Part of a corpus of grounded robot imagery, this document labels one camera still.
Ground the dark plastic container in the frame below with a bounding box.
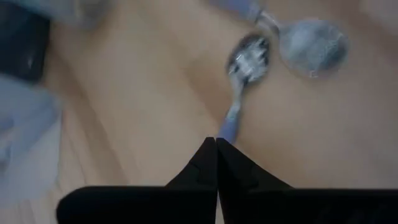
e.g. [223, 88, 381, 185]
[0, 1, 51, 83]

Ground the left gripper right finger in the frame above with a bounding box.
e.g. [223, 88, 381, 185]
[217, 138, 398, 224]

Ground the silver spoon lilac handle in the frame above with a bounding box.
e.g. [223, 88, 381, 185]
[216, 30, 271, 146]
[211, 0, 351, 80]

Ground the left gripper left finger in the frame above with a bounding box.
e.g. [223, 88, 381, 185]
[56, 136, 218, 224]

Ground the clear rectangular plastic container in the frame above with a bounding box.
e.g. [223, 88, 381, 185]
[0, 0, 119, 206]

